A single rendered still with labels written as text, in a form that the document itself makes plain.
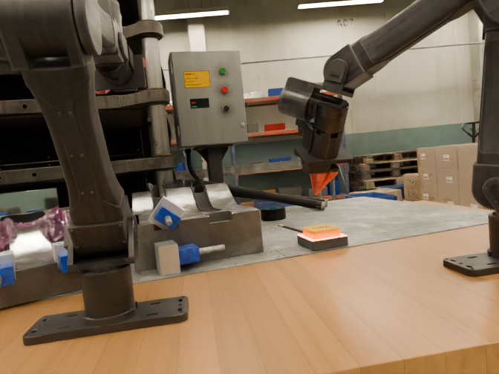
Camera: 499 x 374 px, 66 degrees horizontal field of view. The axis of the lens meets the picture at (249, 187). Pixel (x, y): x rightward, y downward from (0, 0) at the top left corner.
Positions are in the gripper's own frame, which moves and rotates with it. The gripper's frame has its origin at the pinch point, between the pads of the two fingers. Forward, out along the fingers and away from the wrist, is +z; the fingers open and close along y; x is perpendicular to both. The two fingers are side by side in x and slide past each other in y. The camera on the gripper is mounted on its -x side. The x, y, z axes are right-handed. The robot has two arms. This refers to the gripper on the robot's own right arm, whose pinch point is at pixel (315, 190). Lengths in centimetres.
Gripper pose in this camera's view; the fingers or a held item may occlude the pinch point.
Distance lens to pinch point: 82.4
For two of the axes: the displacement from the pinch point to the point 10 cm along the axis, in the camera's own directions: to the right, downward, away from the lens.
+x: 2.6, 5.5, -7.9
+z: -0.7, 8.3, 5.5
